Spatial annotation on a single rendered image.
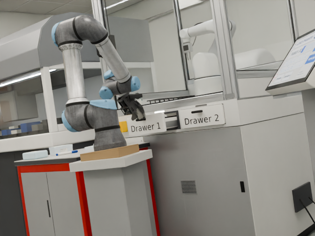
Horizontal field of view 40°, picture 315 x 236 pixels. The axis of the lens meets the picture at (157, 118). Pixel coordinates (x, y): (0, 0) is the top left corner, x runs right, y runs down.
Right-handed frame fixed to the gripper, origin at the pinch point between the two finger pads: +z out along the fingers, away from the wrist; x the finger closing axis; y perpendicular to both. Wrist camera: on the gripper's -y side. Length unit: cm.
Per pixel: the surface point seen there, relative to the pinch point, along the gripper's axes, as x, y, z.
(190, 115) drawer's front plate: 24.4, -9.9, 10.2
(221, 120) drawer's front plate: 44.5, -7.4, 13.9
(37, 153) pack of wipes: -52, 40, -13
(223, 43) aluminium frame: 52, -32, -18
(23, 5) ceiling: -377, -259, -50
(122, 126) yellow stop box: -29.6, -7.3, 9.5
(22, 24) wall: -409, -260, -25
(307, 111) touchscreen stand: 98, 3, 7
